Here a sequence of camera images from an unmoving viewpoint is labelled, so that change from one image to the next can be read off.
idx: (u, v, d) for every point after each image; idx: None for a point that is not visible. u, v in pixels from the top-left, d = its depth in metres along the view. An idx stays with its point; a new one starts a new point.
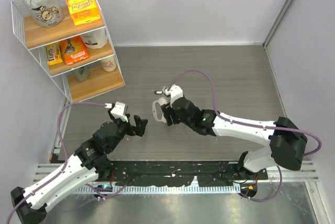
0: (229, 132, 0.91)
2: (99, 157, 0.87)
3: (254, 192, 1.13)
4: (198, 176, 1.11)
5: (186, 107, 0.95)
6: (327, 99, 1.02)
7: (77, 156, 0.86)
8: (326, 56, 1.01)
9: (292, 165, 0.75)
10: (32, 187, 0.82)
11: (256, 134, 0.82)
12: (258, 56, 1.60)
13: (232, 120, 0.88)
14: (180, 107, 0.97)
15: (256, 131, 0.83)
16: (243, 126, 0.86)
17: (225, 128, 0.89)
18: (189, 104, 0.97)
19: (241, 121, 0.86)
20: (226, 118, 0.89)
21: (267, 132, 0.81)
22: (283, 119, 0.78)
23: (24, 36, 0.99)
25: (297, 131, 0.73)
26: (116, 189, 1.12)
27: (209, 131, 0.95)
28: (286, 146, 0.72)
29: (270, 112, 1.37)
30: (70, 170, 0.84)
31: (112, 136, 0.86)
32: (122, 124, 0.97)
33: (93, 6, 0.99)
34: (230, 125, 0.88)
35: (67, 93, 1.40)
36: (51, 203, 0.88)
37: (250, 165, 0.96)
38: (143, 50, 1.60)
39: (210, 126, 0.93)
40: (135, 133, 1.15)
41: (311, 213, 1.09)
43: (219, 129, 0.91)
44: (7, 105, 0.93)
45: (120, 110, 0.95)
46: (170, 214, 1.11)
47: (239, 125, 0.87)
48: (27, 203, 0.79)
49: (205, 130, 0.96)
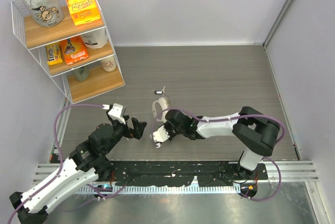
0: (212, 133, 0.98)
2: (94, 159, 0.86)
3: (254, 192, 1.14)
4: (198, 176, 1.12)
5: (175, 116, 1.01)
6: (327, 99, 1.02)
7: (71, 159, 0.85)
8: (326, 56, 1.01)
9: (263, 150, 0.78)
10: (29, 192, 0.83)
11: (225, 125, 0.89)
12: (258, 56, 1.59)
13: (209, 120, 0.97)
14: (170, 116, 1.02)
15: (225, 123, 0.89)
16: (216, 122, 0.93)
17: (205, 127, 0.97)
18: (178, 113, 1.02)
19: (215, 119, 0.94)
20: (204, 120, 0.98)
21: (233, 123, 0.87)
22: (247, 108, 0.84)
23: (24, 36, 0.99)
25: (258, 115, 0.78)
26: (116, 189, 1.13)
27: (198, 135, 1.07)
28: (246, 131, 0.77)
29: (270, 112, 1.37)
30: (66, 174, 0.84)
31: (108, 137, 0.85)
32: (118, 126, 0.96)
33: (93, 6, 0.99)
34: (208, 125, 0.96)
35: (67, 93, 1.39)
36: (51, 205, 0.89)
37: (246, 163, 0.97)
38: (143, 50, 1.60)
39: (197, 131, 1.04)
40: (134, 135, 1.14)
41: (311, 213, 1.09)
43: (202, 130, 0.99)
44: (7, 104, 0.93)
45: (117, 112, 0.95)
46: (170, 214, 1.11)
47: (214, 122, 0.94)
48: (25, 208, 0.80)
49: (194, 135, 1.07)
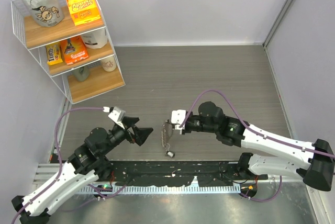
0: (257, 147, 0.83)
2: (92, 162, 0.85)
3: (254, 192, 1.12)
4: (198, 176, 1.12)
5: (215, 115, 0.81)
6: (327, 98, 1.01)
7: (69, 164, 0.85)
8: (326, 56, 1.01)
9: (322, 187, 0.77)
10: (30, 195, 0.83)
11: (293, 155, 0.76)
12: (258, 56, 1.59)
13: (266, 136, 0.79)
14: (210, 114, 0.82)
15: (293, 151, 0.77)
16: (278, 143, 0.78)
17: (258, 144, 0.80)
18: (220, 111, 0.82)
19: (277, 138, 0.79)
20: (259, 132, 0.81)
21: (306, 155, 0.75)
22: (323, 141, 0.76)
23: (24, 36, 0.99)
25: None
26: (116, 189, 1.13)
27: (235, 142, 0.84)
28: (326, 172, 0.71)
29: (270, 112, 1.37)
30: (65, 178, 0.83)
31: (102, 142, 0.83)
32: (117, 130, 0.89)
33: (93, 6, 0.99)
34: (264, 142, 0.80)
35: (67, 93, 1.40)
36: (52, 207, 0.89)
37: (256, 169, 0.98)
38: (143, 50, 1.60)
39: (238, 137, 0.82)
40: (135, 141, 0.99)
41: (311, 213, 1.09)
43: (249, 143, 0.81)
44: (7, 104, 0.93)
45: (115, 117, 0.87)
46: (170, 214, 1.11)
47: (273, 141, 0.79)
48: (26, 211, 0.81)
49: (231, 140, 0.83)
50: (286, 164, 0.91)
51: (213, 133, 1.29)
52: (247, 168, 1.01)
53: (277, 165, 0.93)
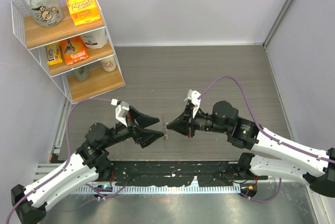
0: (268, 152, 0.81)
2: (99, 156, 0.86)
3: (254, 192, 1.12)
4: (198, 176, 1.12)
5: (232, 117, 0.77)
6: (327, 98, 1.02)
7: (78, 155, 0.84)
8: (326, 56, 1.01)
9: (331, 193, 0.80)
10: (32, 185, 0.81)
11: (309, 163, 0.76)
12: (258, 56, 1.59)
13: (281, 142, 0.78)
14: (226, 115, 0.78)
15: (308, 159, 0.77)
16: (293, 149, 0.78)
17: (271, 149, 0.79)
18: (236, 112, 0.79)
19: (292, 145, 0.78)
20: (275, 137, 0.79)
21: (321, 164, 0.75)
22: None
23: (24, 36, 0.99)
25: None
26: (116, 189, 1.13)
27: (246, 145, 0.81)
28: None
29: (270, 112, 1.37)
30: (73, 168, 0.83)
31: (102, 138, 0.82)
32: (122, 127, 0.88)
33: (93, 6, 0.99)
34: (278, 147, 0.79)
35: (67, 93, 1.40)
36: (51, 201, 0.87)
37: (258, 170, 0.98)
38: (143, 50, 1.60)
39: (249, 140, 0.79)
40: (138, 142, 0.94)
41: (311, 213, 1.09)
43: (262, 147, 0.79)
44: (7, 104, 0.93)
45: (116, 112, 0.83)
46: (170, 214, 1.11)
47: (288, 147, 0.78)
48: (28, 201, 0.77)
49: (243, 142, 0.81)
50: (291, 167, 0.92)
51: (213, 133, 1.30)
52: (247, 168, 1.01)
53: (280, 167, 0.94)
